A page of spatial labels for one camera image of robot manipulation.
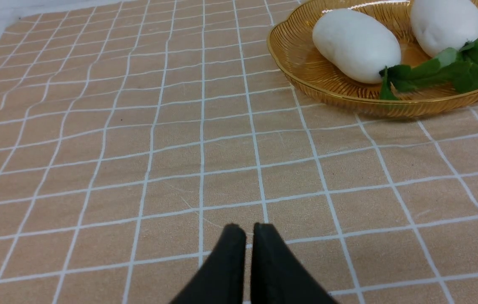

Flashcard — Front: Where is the white radish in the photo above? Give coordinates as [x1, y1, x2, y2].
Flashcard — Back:
[312, 8, 470, 100]
[410, 0, 478, 94]

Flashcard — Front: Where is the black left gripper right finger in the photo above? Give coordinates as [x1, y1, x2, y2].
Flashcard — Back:
[250, 223, 337, 304]

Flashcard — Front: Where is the beige checkered tablecloth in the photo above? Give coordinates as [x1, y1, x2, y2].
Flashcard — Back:
[0, 0, 478, 304]

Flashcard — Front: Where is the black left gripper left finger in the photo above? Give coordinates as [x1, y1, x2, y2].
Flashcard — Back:
[171, 223, 246, 304]

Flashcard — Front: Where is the amber ribbed plastic plate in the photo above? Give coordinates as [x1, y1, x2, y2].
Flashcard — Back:
[267, 0, 478, 117]

